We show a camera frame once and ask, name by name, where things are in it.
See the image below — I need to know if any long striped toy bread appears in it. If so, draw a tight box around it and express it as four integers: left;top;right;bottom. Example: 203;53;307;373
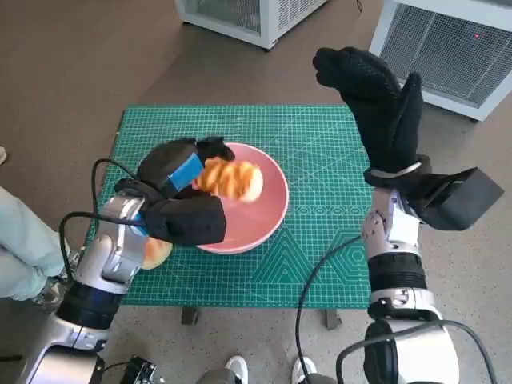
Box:
191;156;264;202

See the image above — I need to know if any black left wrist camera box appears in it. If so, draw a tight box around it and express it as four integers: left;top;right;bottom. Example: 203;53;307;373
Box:
140;196;228;246

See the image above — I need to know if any green cutting mat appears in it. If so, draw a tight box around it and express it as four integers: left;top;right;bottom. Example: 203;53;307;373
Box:
86;104;381;310

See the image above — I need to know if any round toy bread bun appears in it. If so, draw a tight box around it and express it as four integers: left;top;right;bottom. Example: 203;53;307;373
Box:
142;238;174;270

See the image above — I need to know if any bare black left hand, blue tape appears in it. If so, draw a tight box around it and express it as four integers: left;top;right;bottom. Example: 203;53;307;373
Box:
135;135;236;201

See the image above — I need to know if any black knitted gloved right hand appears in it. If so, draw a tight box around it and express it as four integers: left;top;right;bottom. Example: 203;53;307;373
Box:
311;46;424;174

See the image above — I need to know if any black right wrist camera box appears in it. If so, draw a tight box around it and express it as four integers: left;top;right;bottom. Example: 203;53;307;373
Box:
403;166;505;231

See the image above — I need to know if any pink bowl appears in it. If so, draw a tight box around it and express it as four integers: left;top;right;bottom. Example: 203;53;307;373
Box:
194;142;290;255

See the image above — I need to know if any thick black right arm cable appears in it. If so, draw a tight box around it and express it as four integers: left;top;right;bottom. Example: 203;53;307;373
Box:
334;318;499;384

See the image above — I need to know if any white louvred cabinet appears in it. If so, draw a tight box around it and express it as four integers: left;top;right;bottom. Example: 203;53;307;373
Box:
174;0;329;51

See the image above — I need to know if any white shoe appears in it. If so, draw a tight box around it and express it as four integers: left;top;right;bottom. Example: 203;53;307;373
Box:
225;354;249;384
291;355;318;384

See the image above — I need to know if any black device with connectors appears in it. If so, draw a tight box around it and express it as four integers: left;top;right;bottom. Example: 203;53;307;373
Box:
119;354;157;384

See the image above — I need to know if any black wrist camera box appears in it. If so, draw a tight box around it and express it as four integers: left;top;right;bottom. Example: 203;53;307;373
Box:
140;196;228;246
403;166;505;231

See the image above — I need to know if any large white mesh cabinet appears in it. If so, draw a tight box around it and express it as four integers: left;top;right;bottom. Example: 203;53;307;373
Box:
367;0;512;123

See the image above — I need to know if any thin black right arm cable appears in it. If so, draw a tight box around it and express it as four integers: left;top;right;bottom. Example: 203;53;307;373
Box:
294;234;363;384

